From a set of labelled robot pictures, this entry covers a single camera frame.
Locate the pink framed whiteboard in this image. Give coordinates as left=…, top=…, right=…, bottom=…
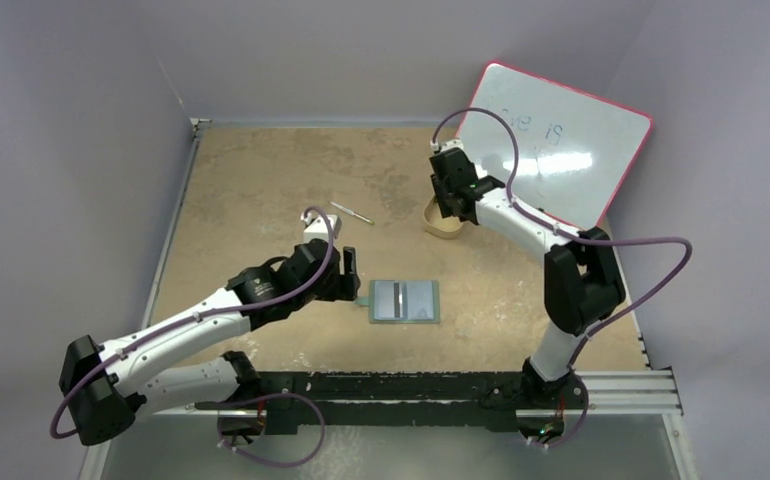
left=456, top=63, right=653, bottom=228

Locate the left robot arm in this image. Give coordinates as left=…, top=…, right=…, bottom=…
left=49, top=239, right=360, bottom=446

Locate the green card holder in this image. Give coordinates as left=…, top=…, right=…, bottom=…
left=354, top=280, right=441, bottom=325

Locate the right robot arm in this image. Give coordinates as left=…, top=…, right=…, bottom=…
left=430, top=141, right=626, bottom=407

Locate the green tipped marker pen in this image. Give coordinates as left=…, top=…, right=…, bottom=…
left=329, top=201, right=375, bottom=226

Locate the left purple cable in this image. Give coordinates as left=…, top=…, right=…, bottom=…
left=49, top=205, right=339, bottom=441

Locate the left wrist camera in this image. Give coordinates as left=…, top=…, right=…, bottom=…
left=300, top=212, right=342, bottom=243

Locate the beige oval tray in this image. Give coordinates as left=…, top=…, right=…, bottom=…
left=423, top=196, right=464, bottom=240

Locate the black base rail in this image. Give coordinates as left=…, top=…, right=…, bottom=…
left=195, top=352, right=589, bottom=436

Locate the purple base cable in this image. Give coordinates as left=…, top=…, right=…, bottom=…
left=215, top=388, right=330, bottom=470

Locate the silver striped credit card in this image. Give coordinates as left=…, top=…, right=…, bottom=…
left=384, top=281, right=405, bottom=320

